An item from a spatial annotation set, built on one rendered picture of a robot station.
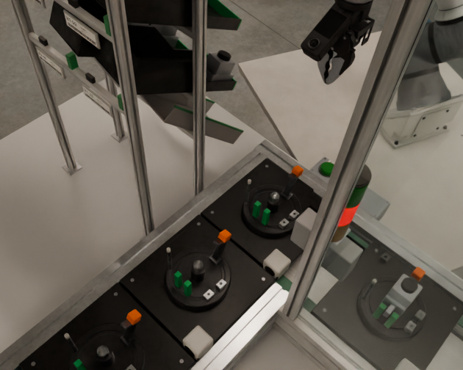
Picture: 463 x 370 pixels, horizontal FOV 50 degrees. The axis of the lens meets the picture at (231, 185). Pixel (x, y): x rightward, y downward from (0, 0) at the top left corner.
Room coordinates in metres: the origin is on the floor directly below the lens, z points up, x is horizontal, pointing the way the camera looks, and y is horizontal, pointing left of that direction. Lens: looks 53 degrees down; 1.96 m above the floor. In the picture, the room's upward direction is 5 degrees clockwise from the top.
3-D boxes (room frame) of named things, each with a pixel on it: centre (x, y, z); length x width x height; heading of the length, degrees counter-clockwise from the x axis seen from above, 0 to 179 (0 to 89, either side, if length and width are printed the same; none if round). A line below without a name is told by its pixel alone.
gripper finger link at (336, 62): (0.85, -0.21, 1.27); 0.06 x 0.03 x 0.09; 141
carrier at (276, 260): (0.66, -0.10, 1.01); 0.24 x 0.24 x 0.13; 51
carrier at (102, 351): (0.28, 0.21, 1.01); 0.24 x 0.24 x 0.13; 51
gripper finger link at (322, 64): (0.87, -0.19, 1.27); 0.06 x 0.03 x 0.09; 141
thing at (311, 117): (1.08, -0.50, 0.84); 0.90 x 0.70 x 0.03; 26
